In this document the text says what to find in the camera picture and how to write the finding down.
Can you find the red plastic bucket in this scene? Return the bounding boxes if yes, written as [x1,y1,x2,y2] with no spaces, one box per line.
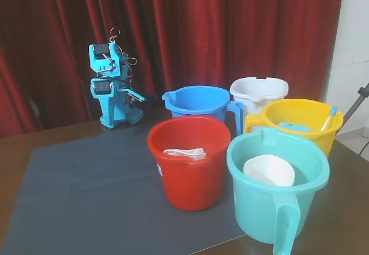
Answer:
[146,115,232,211]

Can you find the teal plastic bucket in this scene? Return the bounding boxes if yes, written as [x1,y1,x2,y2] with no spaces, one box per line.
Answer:
[226,127,330,255]

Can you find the blue crumpled glove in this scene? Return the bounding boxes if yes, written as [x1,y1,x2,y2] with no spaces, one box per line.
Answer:
[277,121,318,132]

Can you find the red curtain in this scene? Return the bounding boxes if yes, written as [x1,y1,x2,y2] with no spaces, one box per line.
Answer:
[0,0,345,139]

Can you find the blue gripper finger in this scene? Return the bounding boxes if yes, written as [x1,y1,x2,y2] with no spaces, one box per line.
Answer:
[119,88,148,104]
[99,97,122,129]

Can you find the white bowl-shaped mask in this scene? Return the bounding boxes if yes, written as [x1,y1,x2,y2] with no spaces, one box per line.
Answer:
[243,154,296,187]

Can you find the yellow plastic bucket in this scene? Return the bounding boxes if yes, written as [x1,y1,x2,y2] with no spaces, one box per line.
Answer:
[243,99,345,159]

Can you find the grey tripod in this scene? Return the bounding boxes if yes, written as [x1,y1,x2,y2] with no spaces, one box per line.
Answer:
[342,82,369,123]

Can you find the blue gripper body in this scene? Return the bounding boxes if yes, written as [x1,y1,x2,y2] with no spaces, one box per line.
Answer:
[90,77,119,100]

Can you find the white plastic bucket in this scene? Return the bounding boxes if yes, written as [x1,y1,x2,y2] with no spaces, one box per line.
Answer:
[229,77,289,133]

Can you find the blue plastic bucket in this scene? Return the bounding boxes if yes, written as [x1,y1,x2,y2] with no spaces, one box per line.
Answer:
[161,85,244,137]

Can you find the dark grey mat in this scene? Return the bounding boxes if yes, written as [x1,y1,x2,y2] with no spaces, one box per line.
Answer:
[0,121,248,255]

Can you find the white latex glove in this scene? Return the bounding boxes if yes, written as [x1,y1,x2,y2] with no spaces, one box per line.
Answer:
[163,147,208,162]

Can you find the blue-capped test tube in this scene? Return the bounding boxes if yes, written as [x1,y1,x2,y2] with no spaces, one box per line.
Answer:
[320,106,338,132]

